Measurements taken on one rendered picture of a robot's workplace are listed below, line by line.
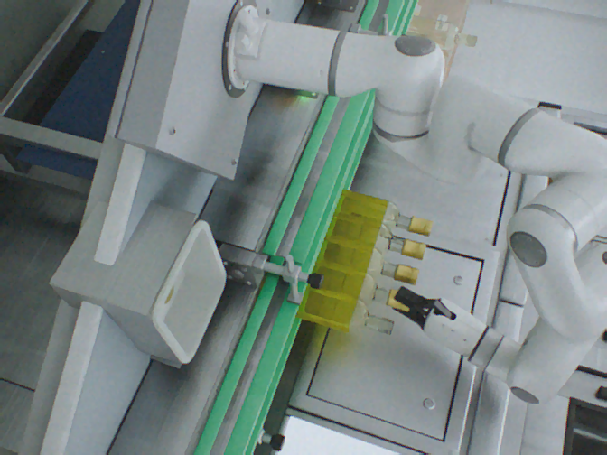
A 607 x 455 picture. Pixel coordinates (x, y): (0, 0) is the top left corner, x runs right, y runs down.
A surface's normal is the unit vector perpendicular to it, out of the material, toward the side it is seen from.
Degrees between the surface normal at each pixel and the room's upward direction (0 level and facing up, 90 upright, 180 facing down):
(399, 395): 90
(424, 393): 90
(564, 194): 102
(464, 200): 90
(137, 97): 90
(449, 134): 110
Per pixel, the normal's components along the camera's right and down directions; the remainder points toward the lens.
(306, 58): -0.25, 0.22
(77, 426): 0.94, 0.25
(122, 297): -0.05, -0.50
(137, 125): -0.21, -0.05
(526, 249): -0.79, 0.48
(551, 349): -0.47, 0.10
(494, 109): -0.39, -0.33
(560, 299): -0.58, 0.55
